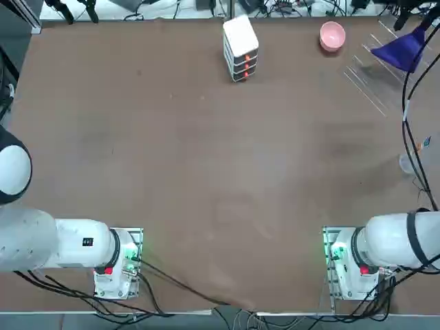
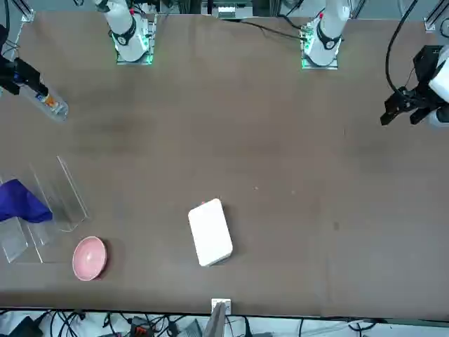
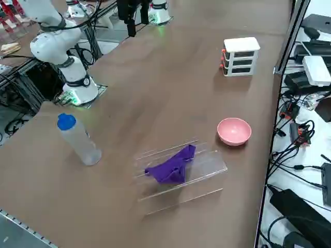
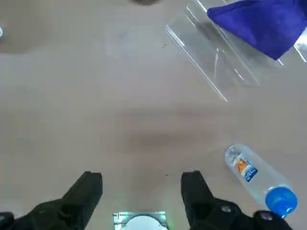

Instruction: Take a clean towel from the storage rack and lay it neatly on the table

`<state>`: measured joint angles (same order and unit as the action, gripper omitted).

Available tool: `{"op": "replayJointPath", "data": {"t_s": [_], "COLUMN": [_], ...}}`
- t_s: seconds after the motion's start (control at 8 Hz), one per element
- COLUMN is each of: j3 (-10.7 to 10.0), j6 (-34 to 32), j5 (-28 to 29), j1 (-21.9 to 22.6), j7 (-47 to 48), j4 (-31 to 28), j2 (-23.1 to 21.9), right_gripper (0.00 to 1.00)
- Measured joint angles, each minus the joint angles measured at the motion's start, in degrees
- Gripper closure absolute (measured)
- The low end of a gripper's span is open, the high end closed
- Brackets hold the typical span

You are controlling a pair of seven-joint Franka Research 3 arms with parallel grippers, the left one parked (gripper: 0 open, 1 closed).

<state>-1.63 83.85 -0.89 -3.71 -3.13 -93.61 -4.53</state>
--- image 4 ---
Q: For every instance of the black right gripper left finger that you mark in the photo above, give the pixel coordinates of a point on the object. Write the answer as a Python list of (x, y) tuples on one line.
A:
[(72, 203)]

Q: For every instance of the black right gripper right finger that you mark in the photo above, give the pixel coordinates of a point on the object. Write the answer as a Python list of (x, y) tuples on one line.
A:
[(204, 210)]

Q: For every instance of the purple cloth towel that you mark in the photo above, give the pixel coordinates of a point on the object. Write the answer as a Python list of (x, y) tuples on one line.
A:
[(259, 24)]

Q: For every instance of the clear acrylic stepped rack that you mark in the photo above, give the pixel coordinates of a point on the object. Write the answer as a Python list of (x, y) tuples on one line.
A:
[(204, 52)]

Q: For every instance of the clear bottle with blue cap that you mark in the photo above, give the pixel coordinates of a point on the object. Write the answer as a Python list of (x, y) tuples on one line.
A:
[(263, 182)]

